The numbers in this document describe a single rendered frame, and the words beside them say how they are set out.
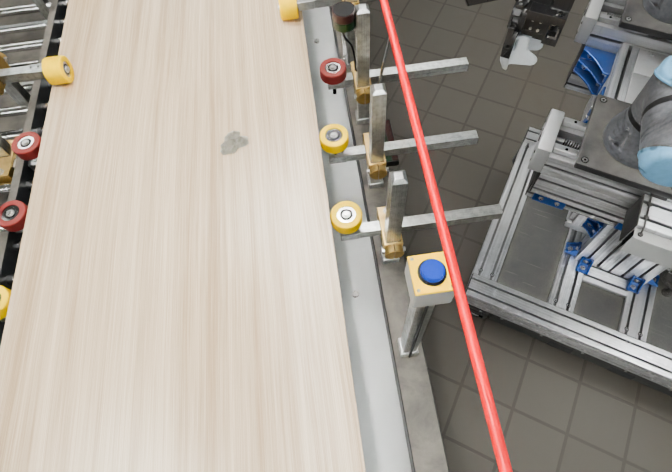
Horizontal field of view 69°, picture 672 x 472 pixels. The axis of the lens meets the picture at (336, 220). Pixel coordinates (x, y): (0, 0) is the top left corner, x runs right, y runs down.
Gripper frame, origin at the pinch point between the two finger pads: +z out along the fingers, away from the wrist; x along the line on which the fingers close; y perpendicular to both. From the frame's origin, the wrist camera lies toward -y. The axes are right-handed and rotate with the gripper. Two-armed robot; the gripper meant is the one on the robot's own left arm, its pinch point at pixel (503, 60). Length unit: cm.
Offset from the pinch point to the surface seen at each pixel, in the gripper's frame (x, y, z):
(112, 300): -64, -64, 42
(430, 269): -39.8, 2.3, 8.5
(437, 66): 39, -21, 46
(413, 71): 35, -27, 46
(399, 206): -19.2, -10.3, 30.2
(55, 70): -16, -119, 35
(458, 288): -58, 6, -33
